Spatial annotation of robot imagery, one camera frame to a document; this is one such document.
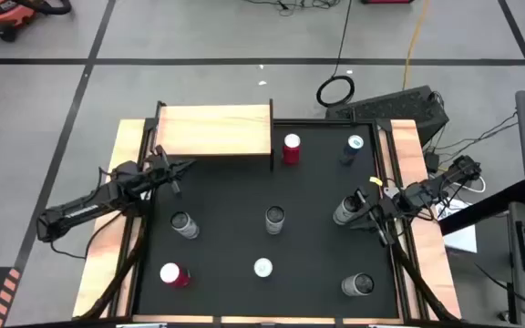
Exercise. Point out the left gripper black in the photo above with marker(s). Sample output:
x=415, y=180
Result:
x=160, y=171

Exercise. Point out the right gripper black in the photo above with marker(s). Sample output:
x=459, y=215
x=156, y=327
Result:
x=392, y=207

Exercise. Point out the silver can with red print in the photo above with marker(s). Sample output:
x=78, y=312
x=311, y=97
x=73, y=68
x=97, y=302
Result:
x=185, y=225

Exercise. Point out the dark blue can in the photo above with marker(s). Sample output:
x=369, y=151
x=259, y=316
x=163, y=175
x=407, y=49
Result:
x=350, y=152

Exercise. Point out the red beverage can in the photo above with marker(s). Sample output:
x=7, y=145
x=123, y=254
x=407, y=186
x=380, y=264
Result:
x=176, y=275
x=291, y=152

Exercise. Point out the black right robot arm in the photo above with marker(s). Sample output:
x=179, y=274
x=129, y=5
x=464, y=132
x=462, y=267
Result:
x=445, y=180

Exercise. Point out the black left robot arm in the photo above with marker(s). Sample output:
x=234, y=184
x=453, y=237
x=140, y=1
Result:
x=75, y=212

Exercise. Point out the yellow tag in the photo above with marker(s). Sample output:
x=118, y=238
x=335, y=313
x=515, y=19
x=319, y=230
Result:
x=375, y=181

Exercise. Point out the black power adapter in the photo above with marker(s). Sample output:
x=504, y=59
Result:
x=432, y=160

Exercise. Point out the black table mat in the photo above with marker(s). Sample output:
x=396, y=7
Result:
x=226, y=255

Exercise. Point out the white paper sheet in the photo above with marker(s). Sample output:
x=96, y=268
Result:
x=463, y=237

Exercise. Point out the black bar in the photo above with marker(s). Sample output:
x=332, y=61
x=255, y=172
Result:
x=481, y=209

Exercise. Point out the black computer case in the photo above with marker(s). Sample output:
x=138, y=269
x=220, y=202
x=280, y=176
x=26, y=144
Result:
x=394, y=107

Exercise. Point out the Red Bull sugarfree can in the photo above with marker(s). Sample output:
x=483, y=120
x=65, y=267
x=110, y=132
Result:
x=263, y=267

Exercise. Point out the orange shop vacuum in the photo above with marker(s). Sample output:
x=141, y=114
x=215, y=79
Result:
x=3, y=16

